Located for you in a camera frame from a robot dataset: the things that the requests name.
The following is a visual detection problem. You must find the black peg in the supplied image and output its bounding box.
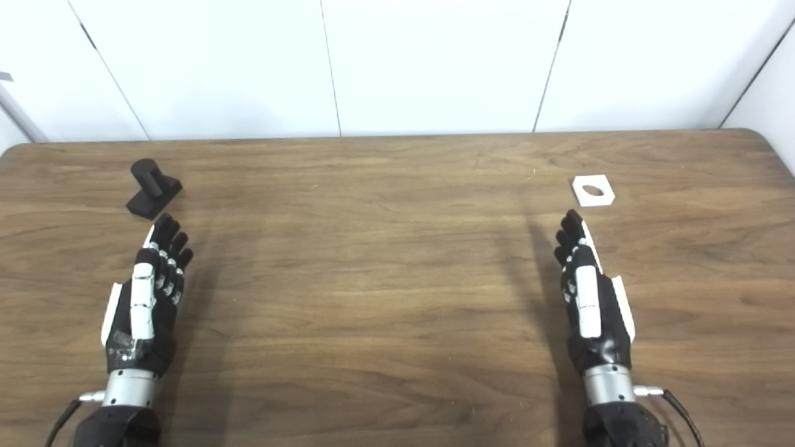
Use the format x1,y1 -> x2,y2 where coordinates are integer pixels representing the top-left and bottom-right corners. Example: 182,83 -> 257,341
126,158 -> 183,220

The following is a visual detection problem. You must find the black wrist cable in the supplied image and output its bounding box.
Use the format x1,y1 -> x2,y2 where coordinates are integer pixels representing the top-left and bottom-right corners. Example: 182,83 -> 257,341
634,385 -> 706,447
45,391 -> 106,447

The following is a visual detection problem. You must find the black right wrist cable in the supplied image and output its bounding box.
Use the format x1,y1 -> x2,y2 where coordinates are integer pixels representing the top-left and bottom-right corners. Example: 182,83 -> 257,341
634,385 -> 706,447

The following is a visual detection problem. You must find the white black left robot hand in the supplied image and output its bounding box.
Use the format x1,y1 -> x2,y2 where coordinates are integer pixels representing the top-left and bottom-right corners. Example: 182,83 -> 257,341
101,214 -> 194,378

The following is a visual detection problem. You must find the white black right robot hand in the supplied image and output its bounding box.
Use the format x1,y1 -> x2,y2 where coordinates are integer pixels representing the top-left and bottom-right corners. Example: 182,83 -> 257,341
554,209 -> 637,376

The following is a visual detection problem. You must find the white square piece with hole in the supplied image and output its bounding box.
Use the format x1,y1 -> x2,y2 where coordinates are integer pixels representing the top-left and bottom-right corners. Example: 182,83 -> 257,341
571,175 -> 616,207

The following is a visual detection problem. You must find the gray wall corner pole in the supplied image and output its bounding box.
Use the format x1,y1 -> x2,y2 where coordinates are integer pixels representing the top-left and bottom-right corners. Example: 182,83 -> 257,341
0,79 -> 48,143

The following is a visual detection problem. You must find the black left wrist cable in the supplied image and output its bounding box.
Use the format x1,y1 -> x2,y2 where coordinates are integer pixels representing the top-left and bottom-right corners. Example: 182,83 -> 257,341
45,391 -> 106,447

